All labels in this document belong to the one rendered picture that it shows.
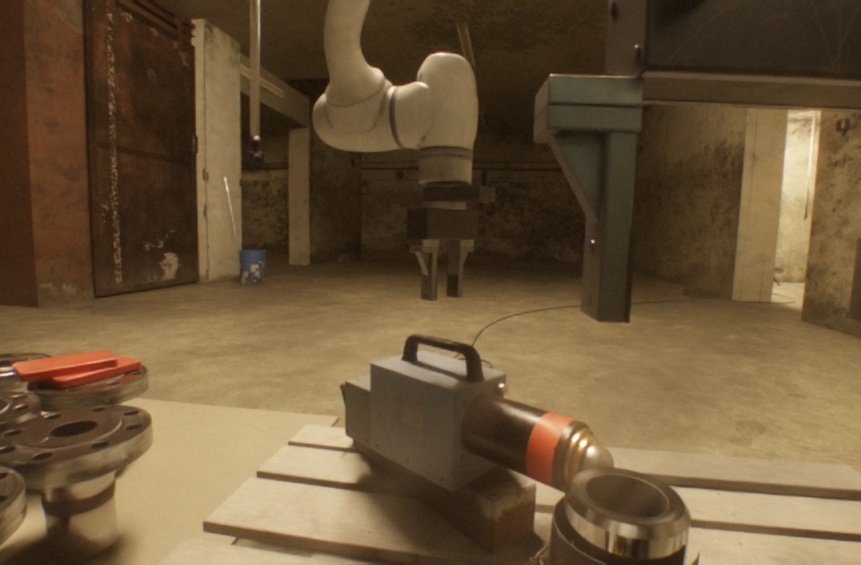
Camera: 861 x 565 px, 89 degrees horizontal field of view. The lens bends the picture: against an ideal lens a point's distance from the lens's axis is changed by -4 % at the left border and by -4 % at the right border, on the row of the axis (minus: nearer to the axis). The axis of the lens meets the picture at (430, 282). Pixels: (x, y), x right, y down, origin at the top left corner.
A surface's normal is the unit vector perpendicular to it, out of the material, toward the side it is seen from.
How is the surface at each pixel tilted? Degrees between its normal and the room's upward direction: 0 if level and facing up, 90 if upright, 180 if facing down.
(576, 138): 90
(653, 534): 53
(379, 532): 0
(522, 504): 90
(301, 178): 90
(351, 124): 131
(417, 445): 90
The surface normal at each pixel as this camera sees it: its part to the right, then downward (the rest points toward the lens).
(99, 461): 0.80, 0.08
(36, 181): 0.99, 0.04
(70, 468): 0.56, 0.11
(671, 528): 0.32, -0.51
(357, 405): -0.69, 0.06
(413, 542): 0.02, -0.99
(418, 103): -0.41, 0.07
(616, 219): -0.03, 0.11
